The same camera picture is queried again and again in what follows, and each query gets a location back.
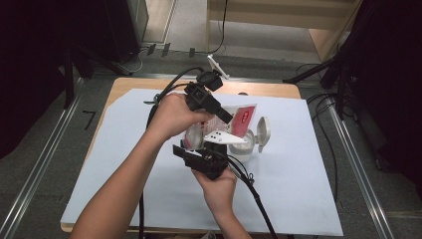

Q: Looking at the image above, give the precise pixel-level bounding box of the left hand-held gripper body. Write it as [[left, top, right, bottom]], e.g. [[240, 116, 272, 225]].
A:
[[183, 54, 231, 113]]

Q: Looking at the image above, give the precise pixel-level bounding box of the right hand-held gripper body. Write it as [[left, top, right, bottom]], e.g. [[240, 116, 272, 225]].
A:
[[182, 130, 248, 181]]

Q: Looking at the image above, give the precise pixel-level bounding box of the white and red packet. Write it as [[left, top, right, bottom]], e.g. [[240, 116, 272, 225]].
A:
[[183, 103, 258, 151]]

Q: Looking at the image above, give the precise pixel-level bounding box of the glass jar with grey lid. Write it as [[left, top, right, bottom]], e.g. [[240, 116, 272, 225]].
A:
[[228, 116, 272, 163]]

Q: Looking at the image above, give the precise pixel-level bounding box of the person's right hand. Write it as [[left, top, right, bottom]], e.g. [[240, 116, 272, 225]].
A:
[[191, 167, 238, 215]]

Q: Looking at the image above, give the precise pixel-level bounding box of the person's left hand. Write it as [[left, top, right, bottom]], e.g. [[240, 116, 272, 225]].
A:
[[145, 92, 215, 142]]

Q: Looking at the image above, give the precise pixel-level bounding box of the wooden table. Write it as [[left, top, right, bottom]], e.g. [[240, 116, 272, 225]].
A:
[[60, 77, 303, 233]]

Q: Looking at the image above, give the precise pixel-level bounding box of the white paper sheet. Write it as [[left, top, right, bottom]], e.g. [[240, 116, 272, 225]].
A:
[[60, 88, 344, 237]]

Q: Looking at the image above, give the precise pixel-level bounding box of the black cabinet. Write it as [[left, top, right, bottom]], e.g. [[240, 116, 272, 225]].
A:
[[103, 0, 150, 64]]

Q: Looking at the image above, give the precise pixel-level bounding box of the light wooden cabinet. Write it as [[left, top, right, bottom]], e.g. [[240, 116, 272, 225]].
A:
[[205, 0, 364, 63]]

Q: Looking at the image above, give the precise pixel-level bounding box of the black metal stand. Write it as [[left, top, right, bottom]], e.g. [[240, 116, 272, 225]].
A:
[[63, 46, 133, 109], [282, 43, 359, 120]]

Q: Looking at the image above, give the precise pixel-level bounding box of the black curtain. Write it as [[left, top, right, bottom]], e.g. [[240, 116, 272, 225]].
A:
[[0, 0, 110, 158], [331, 0, 422, 197]]

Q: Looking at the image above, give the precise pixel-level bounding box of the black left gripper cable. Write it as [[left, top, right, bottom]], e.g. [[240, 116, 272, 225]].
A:
[[138, 66, 204, 239]]

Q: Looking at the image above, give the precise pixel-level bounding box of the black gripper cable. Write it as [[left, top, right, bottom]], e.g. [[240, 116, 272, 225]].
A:
[[227, 153, 279, 239], [138, 66, 204, 239]]

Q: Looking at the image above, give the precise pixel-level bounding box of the green cable tie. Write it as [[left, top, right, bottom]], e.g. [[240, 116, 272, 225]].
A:
[[143, 94, 161, 106]]

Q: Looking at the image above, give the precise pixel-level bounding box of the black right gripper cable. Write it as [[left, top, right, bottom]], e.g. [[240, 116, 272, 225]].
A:
[[227, 153, 279, 239]]

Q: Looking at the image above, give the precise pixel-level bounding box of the black hanging cable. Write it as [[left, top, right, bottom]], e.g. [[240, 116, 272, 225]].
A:
[[195, 0, 230, 56]]

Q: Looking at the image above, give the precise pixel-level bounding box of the metal floor rail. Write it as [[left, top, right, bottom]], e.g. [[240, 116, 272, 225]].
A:
[[0, 78, 86, 239], [326, 99, 396, 239]]

